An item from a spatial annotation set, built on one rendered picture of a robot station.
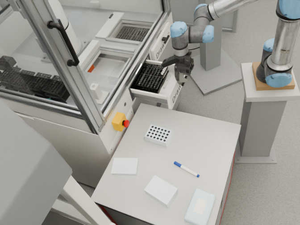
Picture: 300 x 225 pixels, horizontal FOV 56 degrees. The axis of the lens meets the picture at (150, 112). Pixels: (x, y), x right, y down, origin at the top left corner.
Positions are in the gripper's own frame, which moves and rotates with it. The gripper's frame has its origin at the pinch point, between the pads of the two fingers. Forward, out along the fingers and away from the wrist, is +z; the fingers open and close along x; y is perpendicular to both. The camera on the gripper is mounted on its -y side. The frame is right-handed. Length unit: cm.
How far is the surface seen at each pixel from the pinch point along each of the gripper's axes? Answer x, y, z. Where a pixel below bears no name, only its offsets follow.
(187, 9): 167, -54, 68
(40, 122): -47, -63, 0
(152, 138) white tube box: -33.0, -5.0, 10.8
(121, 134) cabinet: -33.2, -24.3, 14.8
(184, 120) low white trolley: -15.3, 6.3, 14.4
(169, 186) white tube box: -56, 13, 9
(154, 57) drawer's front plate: 17.0, -22.6, 2.9
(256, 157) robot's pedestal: 16, 47, 89
